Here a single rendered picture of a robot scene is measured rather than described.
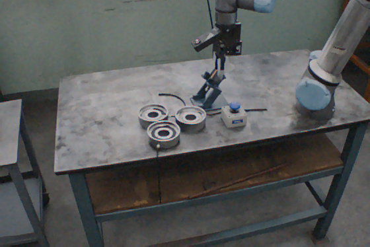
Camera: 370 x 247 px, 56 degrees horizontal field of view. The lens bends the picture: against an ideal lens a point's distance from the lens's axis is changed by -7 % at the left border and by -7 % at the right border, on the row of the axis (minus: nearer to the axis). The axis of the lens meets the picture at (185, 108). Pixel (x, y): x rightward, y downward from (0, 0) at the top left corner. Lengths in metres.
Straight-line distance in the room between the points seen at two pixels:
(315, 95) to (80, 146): 0.77
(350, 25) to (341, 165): 0.72
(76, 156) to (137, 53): 1.80
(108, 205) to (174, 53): 1.81
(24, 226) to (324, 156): 1.39
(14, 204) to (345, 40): 1.63
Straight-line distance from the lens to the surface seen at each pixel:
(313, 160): 1.60
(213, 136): 1.24
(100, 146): 1.22
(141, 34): 2.83
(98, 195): 1.41
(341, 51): 1.14
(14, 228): 1.86
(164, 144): 1.16
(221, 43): 1.26
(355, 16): 1.10
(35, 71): 2.95
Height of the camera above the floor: 1.57
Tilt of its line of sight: 34 degrees down
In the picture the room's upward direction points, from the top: straight up
